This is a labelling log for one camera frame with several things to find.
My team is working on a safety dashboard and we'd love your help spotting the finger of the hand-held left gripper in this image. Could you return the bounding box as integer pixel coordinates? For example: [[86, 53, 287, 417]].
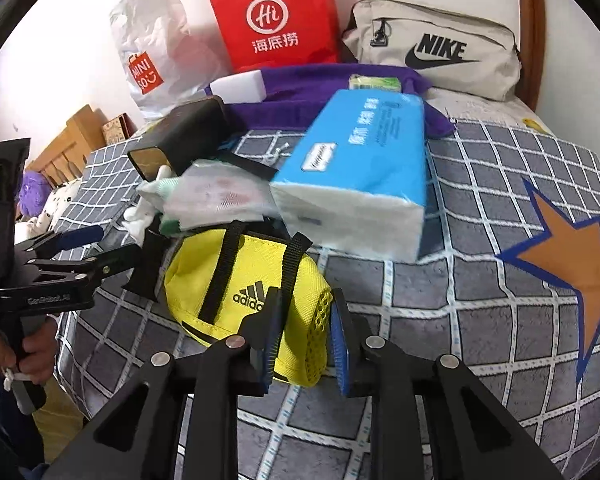
[[25, 244, 148, 287], [17, 224, 106, 261]]

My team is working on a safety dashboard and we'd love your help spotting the person's left forearm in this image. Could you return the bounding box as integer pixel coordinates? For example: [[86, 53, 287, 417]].
[[0, 365, 47, 473]]

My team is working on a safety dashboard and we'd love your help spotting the beige waist bag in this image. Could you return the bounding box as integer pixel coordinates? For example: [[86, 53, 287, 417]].
[[341, 0, 523, 102]]

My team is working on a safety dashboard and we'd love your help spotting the green pocket tissue pack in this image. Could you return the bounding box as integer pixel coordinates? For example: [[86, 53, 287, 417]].
[[348, 74, 402, 92]]

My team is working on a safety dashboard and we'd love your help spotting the grey checked blanket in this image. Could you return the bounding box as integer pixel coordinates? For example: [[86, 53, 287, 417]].
[[45, 120, 600, 480]]

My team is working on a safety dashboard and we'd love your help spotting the white mesh drawstring pouch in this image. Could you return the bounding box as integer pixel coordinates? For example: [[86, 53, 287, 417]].
[[122, 159, 282, 239]]

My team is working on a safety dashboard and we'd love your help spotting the red-brown wooden headboard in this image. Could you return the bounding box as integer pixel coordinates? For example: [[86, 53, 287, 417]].
[[512, 0, 549, 111]]

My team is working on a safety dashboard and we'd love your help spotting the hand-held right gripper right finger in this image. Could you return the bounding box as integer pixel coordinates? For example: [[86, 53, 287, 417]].
[[328, 287, 566, 480]]

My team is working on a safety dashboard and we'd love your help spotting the light wooden furniture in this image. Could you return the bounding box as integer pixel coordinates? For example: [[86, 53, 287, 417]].
[[26, 104, 107, 187]]

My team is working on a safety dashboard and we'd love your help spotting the white sponge block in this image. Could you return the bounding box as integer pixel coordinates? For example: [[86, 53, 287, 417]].
[[205, 71, 269, 107]]

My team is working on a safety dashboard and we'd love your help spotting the black gift box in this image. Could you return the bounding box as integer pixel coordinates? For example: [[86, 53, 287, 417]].
[[127, 95, 232, 181]]

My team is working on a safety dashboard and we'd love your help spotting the white dotted plush toy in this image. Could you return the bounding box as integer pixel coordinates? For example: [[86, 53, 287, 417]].
[[14, 179, 84, 242]]

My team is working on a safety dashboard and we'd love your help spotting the blue tissue pack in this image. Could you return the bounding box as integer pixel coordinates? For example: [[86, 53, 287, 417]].
[[270, 89, 429, 264]]

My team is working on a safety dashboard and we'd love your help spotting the patterned cardboard box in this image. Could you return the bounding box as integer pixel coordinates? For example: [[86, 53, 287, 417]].
[[102, 113, 131, 147]]

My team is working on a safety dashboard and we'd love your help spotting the purple plush toy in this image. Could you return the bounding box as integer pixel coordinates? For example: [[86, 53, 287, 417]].
[[22, 170, 52, 219]]

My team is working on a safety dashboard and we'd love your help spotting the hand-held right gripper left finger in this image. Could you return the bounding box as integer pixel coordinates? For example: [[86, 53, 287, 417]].
[[42, 287, 287, 480]]

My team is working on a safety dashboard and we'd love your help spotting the yellow zip pouch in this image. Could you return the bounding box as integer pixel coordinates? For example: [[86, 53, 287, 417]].
[[164, 220, 334, 389]]

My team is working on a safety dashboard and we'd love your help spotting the black short watch strap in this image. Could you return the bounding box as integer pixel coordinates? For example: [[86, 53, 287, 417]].
[[121, 230, 167, 302]]

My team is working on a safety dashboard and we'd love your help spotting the purple towel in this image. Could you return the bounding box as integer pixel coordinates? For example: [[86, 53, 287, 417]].
[[205, 63, 457, 140]]

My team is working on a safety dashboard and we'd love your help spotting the person's left hand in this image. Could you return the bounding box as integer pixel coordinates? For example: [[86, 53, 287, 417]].
[[0, 316, 59, 387]]

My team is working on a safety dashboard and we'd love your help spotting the white plastic shopping bag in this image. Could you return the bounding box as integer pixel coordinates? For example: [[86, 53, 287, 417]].
[[109, 0, 233, 121]]

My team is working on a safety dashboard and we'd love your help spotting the red paper bag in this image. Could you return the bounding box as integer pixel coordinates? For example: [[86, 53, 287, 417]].
[[205, 0, 342, 74]]

